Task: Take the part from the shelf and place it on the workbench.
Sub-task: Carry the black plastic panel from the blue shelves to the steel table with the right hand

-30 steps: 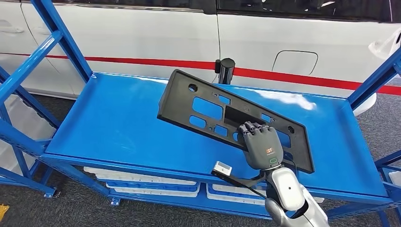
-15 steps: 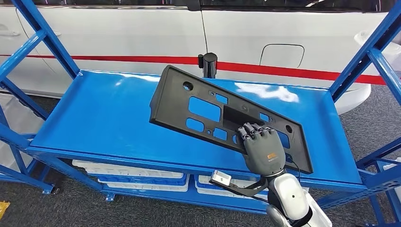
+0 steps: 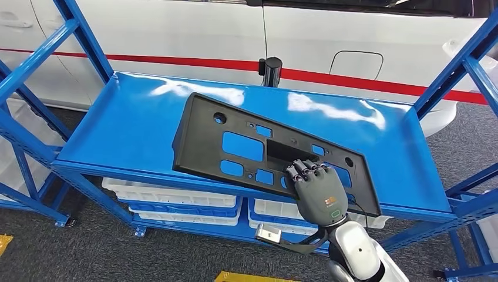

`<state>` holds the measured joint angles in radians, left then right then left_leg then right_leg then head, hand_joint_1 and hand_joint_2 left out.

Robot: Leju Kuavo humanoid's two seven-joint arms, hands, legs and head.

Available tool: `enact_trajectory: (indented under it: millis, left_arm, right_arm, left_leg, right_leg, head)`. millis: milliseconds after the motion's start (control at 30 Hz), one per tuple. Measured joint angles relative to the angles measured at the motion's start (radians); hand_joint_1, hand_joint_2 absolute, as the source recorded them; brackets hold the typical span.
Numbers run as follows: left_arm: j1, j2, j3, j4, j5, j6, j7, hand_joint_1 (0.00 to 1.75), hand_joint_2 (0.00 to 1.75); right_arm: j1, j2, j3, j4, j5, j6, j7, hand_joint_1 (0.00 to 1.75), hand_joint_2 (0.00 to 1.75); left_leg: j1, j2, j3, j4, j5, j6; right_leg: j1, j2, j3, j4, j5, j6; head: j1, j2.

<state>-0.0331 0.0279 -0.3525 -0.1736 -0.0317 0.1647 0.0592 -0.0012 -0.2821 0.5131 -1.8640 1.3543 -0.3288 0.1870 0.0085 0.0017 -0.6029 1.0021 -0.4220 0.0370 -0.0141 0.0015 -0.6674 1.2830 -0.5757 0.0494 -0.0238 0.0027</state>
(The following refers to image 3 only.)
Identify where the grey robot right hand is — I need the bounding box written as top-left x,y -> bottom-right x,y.
285,157 -> 350,228

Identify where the black plastic plate part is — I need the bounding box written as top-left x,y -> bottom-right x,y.
171,92 -> 383,218

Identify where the red barrier belt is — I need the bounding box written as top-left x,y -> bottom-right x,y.
281,68 -> 488,106
0,47 -> 261,73

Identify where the white car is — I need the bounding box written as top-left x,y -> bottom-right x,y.
0,0 -> 498,137

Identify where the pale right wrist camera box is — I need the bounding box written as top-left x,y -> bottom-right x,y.
254,223 -> 283,245

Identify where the black stanchion post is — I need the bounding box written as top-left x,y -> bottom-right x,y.
258,57 -> 283,88

